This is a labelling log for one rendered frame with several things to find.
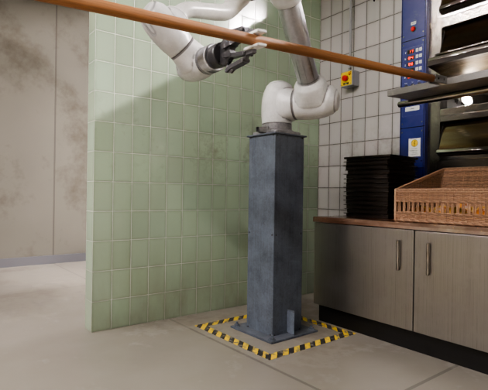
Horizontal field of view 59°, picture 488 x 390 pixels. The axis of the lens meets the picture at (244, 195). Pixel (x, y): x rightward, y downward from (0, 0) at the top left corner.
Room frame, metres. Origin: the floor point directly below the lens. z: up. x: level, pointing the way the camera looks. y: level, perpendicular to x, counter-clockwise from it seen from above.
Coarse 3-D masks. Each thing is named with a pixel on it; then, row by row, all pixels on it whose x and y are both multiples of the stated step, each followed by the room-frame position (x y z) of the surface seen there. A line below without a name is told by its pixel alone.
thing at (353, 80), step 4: (344, 72) 2.84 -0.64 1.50; (348, 72) 2.82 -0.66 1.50; (352, 72) 2.79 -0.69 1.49; (356, 72) 2.81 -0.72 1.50; (348, 76) 2.81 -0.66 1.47; (352, 76) 2.79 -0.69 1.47; (356, 76) 2.82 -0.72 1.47; (348, 80) 2.81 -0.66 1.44; (352, 80) 2.79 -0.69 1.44; (356, 80) 2.82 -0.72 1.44; (344, 84) 2.84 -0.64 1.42; (348, 84) 2.81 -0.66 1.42; (352, 84) 2.79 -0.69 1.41; (356, 84) 2.82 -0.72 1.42; (348, 88) 2.89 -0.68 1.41
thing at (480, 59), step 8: (456, 56) 2.18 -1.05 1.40; (464, 56) 2.14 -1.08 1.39; (472, 56) 2.12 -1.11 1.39; (480, 56) 2.11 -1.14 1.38; (432, 64) 2.27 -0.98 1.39; (440, 64) 2.26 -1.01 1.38; (448, 64) 2.24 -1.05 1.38; (456, 64) 2.23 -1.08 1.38; (464, 64) 2.22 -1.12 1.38; (472, 64) 2.21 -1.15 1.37; (480, 64) 2.19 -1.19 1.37; (440, 72) 2.35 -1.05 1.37; (448, 72) 2.33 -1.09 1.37; (456, 72) 2.32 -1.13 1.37; (464, 72) 2.31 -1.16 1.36; (472, 72) 2.30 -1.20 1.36
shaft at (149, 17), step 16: (48, 0) 0.90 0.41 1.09; (64, 0) 0.91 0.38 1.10; (80, 0) 0.93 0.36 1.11; (96, 0) 0.95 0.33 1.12; (128, 16) 1.00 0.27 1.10; (144, 16) 1.02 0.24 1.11; (160, 16) 1.04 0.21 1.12; (176, 16) 1.07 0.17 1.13; (192, 32) 1.11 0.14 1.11; (208, 32) 1.13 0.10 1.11; (224, 32) 1.15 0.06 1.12; (240, 32) 1.18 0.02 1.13; (272, 48) 1.26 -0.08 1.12; (288, 48) 1.29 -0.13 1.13; (304, 48) 1.32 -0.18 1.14; (352, 64) 1.47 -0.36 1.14; (368, 64) 1.51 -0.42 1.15; (384, 64) 1.56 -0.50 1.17; (432, 80) 1.76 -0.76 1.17
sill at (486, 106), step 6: (486, 102) 2.20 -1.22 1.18; (450, 108) 2.35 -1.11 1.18; (456, 108) 2.32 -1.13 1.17; (462, 108) 2.29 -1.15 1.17; (468, 108) 2.27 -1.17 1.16; (474, 108) 2.25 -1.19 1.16; (480, 108) 2.22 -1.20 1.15; (486, 108) 2.20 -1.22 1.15; (444, 114) 2.38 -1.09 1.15; (450, 114) 2.35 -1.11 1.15; (456, 114) 2.32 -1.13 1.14
